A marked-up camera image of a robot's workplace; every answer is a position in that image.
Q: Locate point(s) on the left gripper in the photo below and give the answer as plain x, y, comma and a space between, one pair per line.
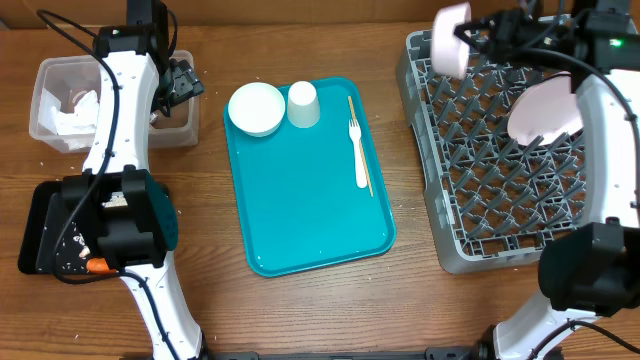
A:
187, 83

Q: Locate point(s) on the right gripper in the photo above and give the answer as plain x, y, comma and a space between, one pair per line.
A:
498, 44

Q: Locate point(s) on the white napkin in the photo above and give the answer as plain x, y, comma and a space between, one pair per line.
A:
68, 132

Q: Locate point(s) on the white round plate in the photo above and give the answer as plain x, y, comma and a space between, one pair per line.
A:
548, 109

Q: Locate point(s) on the white plastic fork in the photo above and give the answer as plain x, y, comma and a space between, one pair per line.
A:
355, 136

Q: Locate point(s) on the rice and peanut scraps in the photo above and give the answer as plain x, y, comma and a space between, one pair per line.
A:
72, 254

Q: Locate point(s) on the orange carrot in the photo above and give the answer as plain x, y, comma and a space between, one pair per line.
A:
99, 266

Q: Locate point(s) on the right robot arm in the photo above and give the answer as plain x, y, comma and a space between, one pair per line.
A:
592, 272

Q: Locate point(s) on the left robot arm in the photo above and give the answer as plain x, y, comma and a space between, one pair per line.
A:
135, 73

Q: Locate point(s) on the grey dishwasher rack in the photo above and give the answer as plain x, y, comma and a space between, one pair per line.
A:
492, 202

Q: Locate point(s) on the clear plastic bin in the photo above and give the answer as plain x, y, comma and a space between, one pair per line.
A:
63, 81

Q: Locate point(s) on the white paper cup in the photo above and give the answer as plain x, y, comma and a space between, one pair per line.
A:
303, 109

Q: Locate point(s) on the teal plastic serving tray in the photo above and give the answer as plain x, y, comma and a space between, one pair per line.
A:
298, 203

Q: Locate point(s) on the wooden chopstick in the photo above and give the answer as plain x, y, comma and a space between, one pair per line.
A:
353, 115

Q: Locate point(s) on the black plastic tray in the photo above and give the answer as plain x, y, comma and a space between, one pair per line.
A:
37, 230

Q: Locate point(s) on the cardboard wall panel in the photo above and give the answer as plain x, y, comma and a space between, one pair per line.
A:
22, 13

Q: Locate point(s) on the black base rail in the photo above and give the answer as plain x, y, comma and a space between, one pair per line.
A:
432, 353

